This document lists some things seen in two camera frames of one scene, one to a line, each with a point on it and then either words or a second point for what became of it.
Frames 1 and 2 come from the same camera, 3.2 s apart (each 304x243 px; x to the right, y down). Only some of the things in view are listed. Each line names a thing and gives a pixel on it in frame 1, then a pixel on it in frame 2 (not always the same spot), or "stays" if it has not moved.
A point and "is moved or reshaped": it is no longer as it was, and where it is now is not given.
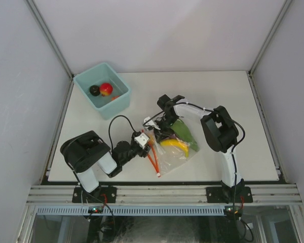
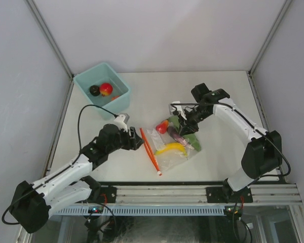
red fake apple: x=106 y=89 stays
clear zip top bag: x=170 y=152 stays
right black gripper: x=162 y=133 to x=186 y=127
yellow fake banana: x=177 y=143 is moved or reshaped
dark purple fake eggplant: x=95 y=90 stays
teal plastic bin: x=105 y=89 stays
